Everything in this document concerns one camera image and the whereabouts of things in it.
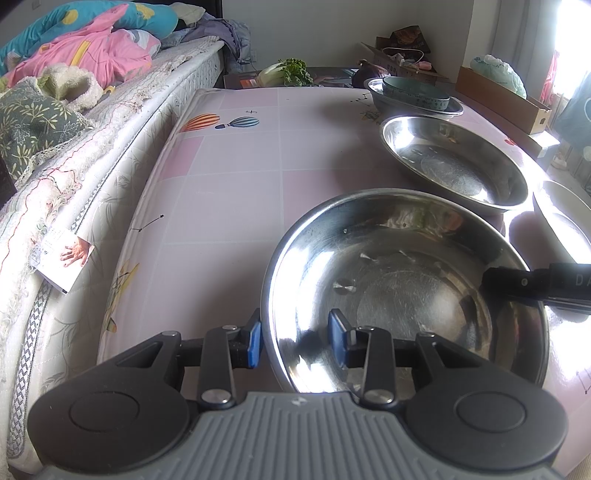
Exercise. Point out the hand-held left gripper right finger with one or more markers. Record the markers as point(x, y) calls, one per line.
point(337, 337)

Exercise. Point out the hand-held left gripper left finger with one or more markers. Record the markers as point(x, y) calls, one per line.
point(254, 344)

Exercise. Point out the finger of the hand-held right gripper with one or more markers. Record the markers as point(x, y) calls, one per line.
point(512, 280)

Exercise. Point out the shallow white metal plate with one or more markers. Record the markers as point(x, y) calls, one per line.
point(568, 221)

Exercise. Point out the large stainless steel plate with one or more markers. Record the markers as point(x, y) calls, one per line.
point(415, 258)

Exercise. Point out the medium stainless steel plate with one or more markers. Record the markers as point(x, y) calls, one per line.
point(452, 161)

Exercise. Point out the teal ceramic bowl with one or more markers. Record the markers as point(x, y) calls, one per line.
point(415, 94)

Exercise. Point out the small stainless steel bowl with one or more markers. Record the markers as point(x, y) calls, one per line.
point(376, 99)

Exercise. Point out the blue hanging cloth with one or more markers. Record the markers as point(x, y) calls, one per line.
point(575, 115)

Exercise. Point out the long cardboard box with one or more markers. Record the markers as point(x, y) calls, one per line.
point(498, 101)

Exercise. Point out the card with hand photo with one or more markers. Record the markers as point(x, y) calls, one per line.
point(69, 258)

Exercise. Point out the pale green plastic bag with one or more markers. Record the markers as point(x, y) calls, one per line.
point(498, 76)

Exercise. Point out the pink hanging cloth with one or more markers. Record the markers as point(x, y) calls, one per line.
point(552, 74)

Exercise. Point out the white quilted mattress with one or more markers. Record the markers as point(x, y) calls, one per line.
point(115, 152)

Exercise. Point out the purple cabbage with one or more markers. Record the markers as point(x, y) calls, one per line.
point(369, 74)

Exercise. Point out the grey curtain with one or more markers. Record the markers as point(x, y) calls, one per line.
point(508, 27)

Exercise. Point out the open cardboard box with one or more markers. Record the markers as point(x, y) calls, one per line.
point(383, 60)

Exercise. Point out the dark printed board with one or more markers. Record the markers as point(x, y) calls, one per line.
point(332, 76)

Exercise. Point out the brown snack bag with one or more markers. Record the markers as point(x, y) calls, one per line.
point(411, 39)

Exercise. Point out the napa cabbage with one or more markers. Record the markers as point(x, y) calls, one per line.
point(281, 74)

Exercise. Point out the grey purple clothes pile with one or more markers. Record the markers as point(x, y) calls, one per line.
point(226, 39)

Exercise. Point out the green floral pillow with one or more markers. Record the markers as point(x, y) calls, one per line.
point(32, 129)

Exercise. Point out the white fleece blanket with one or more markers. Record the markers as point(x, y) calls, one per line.
point(69, 85)

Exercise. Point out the cream pillow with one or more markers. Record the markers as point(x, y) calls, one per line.
point(187, 11)

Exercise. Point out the black headboard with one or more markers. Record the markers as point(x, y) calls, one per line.
point(212, 7)

